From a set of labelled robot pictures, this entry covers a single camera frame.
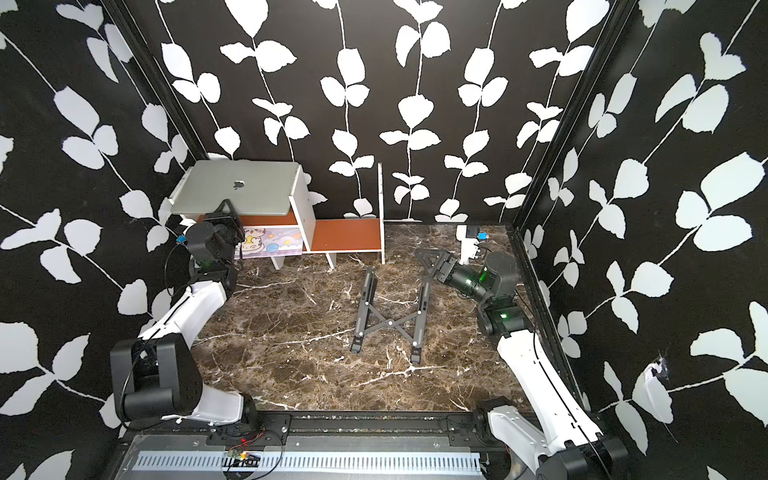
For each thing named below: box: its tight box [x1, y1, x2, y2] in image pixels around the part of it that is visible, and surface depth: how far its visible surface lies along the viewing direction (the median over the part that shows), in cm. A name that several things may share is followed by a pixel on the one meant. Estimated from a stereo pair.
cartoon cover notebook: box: [234, 226, 304, 260], surface depth 100 cm
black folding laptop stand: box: [351, 266, 430, 364], surface depth 92 cm
